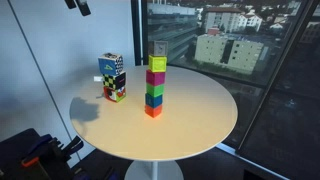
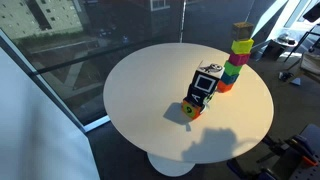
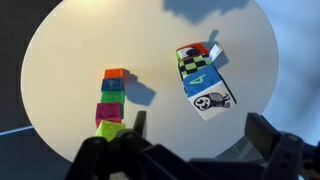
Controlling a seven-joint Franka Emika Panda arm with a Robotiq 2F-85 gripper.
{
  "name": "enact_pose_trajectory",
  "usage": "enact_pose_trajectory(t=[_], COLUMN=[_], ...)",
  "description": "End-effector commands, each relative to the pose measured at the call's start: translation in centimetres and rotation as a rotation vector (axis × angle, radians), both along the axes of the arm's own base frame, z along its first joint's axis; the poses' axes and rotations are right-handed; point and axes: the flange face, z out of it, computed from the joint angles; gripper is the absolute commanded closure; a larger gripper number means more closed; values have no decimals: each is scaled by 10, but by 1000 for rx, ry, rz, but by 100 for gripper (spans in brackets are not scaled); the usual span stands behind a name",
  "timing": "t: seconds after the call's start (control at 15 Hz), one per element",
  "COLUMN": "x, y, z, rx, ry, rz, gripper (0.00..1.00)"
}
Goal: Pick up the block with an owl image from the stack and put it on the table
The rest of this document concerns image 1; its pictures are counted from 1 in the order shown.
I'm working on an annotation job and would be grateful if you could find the blue owl fabric block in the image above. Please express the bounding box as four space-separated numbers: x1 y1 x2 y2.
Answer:
98 53 123 75

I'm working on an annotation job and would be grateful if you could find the red green fabric block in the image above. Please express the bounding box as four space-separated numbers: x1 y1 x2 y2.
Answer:
104 87 126 102

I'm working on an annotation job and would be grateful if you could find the checkered zebra fabric block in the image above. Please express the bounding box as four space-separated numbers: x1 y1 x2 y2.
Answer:
94 71 126 90

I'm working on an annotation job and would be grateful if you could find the green cube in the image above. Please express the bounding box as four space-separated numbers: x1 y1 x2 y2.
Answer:
146 84 164 97

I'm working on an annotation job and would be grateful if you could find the blue cube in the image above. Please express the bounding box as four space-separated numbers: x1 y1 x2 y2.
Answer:
145 93 163 108

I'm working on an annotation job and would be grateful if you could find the magenta cube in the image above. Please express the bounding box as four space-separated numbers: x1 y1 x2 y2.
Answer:
146 70 165 86

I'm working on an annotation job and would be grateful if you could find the orange cube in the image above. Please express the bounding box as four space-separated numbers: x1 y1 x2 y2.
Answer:
145 105 162 118

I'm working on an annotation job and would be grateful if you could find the yellow cube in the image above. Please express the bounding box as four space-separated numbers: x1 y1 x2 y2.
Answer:
148 56 167 72

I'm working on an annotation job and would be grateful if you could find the grey top cube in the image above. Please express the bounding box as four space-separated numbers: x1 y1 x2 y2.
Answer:
148 41 168 56

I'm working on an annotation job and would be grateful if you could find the round white table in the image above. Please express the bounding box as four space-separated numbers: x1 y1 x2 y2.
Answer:
69 66 238 161

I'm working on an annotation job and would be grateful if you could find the white table pedestal base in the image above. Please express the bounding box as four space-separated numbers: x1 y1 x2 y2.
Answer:
124 161 184 180

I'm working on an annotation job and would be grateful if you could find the black clamp tool orange handle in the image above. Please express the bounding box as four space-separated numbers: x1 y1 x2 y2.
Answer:
0 134 84 180

